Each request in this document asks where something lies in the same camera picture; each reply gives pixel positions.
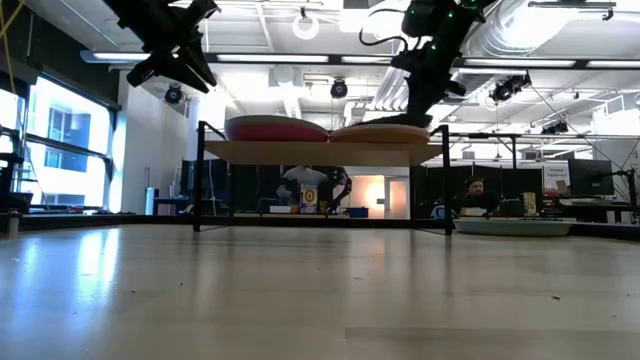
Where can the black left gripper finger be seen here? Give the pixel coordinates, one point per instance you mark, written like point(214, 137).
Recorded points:
point(185, 76)
point(202, 65)

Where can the peach plate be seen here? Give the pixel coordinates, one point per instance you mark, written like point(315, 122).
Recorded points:
point(380, 136)

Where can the magenta red plate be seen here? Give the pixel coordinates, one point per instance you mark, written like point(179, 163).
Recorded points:
point(275, 134)

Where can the light blue plate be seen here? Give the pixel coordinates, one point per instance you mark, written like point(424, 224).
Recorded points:
point(510, 228)

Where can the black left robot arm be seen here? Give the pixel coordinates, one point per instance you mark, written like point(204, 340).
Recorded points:
point(130, 12)

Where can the black background robot arm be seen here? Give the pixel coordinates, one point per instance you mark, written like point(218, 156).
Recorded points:
point(341, 187)

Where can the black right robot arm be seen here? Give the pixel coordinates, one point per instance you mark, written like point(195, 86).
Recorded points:
point(450, 20)

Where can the black ceiling spotlight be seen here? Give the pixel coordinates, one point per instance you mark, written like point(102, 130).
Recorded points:
point(173, 94)
point(339, 89)
point(507, 89)
point(555, 128)

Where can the long ceiling light strip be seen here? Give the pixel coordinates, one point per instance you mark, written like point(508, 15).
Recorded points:
point(280, 58)

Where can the white door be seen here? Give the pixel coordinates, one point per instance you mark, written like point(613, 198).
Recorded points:
point(397, 197)

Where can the person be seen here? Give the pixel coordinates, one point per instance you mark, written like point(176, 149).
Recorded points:
point(302, 180)
point(477, 197)

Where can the blue bin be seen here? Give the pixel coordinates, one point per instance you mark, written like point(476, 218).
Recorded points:
point(358, 213)

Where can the pale standing cylinder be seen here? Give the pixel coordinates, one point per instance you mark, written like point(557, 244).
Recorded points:
point(149, 199)

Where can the tan carton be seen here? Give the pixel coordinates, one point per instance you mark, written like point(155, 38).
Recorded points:
point(529, 204)

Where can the yellow printed box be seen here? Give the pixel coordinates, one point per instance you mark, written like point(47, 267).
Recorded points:
point(309, 197)

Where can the white printed sign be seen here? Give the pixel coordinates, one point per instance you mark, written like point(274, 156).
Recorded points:
point(556, 177)

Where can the black computer monitor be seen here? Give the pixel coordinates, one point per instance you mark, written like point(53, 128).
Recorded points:
point(590, 177)

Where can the silver ventilation duct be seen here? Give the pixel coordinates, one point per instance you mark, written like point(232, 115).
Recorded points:
point(515, 30)

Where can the black aluminium table frame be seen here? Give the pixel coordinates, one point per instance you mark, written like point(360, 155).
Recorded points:
point(100, 221)

